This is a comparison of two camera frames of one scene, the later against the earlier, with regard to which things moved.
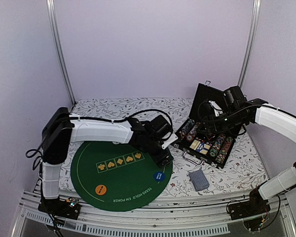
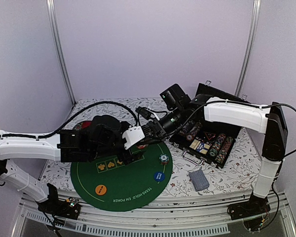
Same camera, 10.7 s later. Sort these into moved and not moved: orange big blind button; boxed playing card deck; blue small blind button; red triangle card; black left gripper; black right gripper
Moved: black right gripper; black left gripper
Not moved: blue small blind button; red triangle card; orange big blind button; boxed playing card deck
